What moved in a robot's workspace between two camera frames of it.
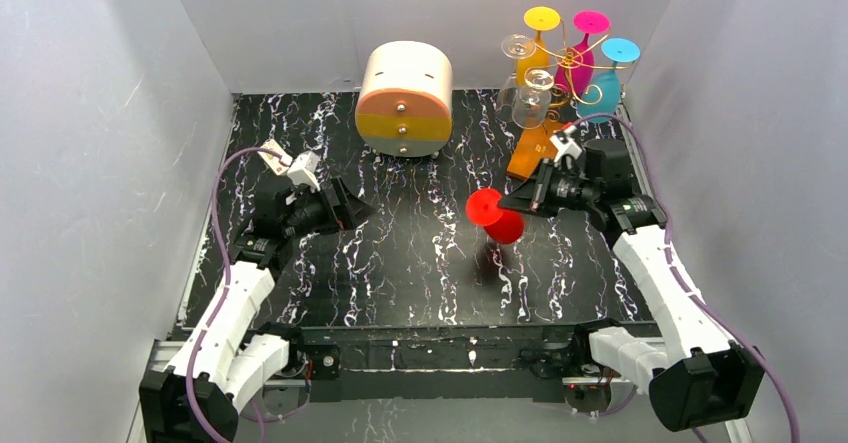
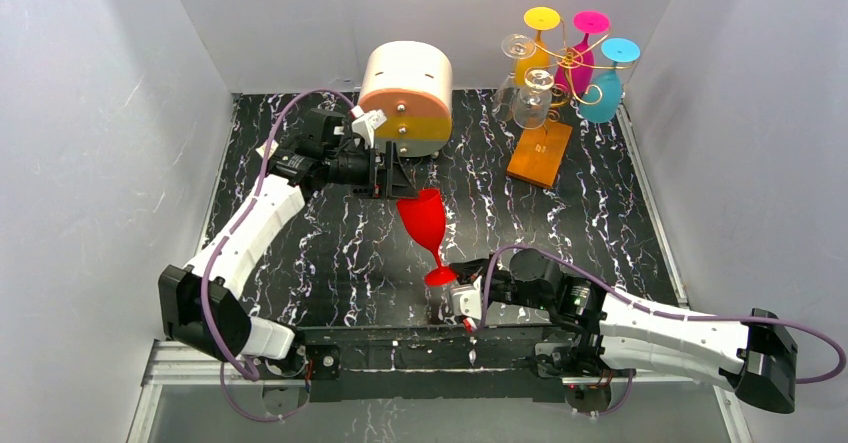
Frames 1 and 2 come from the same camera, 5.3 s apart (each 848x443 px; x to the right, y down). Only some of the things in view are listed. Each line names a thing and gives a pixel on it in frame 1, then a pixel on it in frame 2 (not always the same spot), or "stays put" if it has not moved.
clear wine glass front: (533, 102) stays put
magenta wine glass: (576, 66) stays put
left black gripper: (337, 203) -> (383, 172)
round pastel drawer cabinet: (405, 105) stays put
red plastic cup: (502, 225) -> (425, 218)
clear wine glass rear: (514, 47) stays put
